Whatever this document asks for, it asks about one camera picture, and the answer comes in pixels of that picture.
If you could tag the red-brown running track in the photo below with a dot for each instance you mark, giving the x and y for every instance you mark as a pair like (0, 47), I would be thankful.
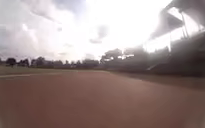
(90, 100)

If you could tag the row of trees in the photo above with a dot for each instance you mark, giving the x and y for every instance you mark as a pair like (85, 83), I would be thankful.
(50, 62)

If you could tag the grass field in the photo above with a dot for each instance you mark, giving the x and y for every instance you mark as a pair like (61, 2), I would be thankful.
(23, 69)

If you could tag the grandstand with roof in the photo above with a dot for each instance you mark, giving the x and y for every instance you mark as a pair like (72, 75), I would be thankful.
(186, 50)

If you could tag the pale kerb line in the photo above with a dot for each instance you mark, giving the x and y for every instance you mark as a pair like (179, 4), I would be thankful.
(13, 75)

